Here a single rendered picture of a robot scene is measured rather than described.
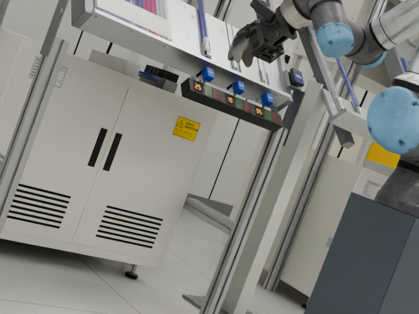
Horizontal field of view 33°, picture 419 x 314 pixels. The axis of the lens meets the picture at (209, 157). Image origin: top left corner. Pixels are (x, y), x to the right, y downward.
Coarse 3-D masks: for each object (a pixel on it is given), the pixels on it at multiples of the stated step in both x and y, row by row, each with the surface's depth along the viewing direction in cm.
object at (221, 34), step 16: (176, 0) 190; (176, 16) 186; (192, 16) 191; (208, 16) 196; (176, 32) 183; (192, 32) 188; (208, 32) 193; (224, 32) 198; (192, 48) 185; (224, 48) 195; (224, 64) 191; (240, 64) 196; (256, 64) 202; (272, 64) 208; (272, 80) 204
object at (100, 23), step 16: (96, 16) 163; (112, 16) 165; (96, 32) 168; (112, 32) 169; (128, 32) 170; (144, 32) 171; (128, 48) 175; (144, 48) 175; (160, 48) 176; (176, 48) 177; (176, 64) 182; (192, 64) 183; (208, 64) 184; (224, 80) 191; (240, 80) 192; (256, 80) 194; (256, 96) 199; (272, 96) 200; (288, 96) 201
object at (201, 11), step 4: (200, 0) 195; (200, 4) 194; (200, 8) 193; (204, 8) 194; (200, 12) 193; (204, 12) 193; (200, 16) 192; (204, 16) 192; (200, 20) 192; (204, 20) 192; (204, 24) 191; (204, 28) 190; (204, 32) 189; (204, 36) 189; (208, 56) 185
